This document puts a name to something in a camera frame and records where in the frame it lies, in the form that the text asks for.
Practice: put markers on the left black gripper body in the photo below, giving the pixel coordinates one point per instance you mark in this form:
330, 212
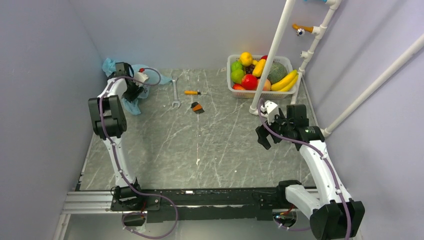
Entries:
133, 92

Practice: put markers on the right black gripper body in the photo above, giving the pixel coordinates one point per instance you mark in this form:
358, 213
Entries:
280, 125

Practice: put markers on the light blue plastic bag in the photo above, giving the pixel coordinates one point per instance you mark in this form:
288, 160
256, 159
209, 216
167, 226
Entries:
132, 106

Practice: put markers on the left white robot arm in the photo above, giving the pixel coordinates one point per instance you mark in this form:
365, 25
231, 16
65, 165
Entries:
109, 124

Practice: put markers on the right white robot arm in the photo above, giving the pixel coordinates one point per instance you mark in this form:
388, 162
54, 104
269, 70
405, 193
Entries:
333, 214

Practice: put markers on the lower yellow banana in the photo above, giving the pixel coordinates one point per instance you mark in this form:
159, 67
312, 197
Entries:
290, 85

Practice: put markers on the silver wrench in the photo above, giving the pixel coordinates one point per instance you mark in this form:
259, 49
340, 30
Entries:
176, 103

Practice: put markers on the peach fruit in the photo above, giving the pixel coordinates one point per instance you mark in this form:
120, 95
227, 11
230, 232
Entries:
267, 85

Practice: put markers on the yellow mango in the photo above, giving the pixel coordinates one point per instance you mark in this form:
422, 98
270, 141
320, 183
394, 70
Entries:
259, 68

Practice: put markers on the green lime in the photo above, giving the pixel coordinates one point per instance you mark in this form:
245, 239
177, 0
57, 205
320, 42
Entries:
237, 75

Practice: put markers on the white plastic fruit basket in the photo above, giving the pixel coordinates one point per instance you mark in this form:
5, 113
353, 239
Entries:
249, 94

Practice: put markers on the orange black small brush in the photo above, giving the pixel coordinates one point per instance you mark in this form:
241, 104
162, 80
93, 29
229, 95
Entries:
197, 108

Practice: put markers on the yellow lemon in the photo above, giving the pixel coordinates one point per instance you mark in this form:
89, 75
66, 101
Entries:
246, 59

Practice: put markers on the orange faucet tap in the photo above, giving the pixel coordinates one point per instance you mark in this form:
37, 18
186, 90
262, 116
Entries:
301, 30

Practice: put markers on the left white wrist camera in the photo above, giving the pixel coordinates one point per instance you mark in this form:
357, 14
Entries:
141, 77

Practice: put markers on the orange handled screwdriver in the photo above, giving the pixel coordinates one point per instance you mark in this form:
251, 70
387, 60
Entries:
194, 93

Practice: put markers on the white pvc pipe frame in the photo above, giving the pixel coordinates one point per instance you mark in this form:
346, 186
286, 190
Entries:
363, 39

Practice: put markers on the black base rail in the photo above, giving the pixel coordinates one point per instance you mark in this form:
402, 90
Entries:
160, 205

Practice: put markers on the aluminium frame rail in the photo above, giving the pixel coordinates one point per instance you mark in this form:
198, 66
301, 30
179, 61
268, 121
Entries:
87, 202

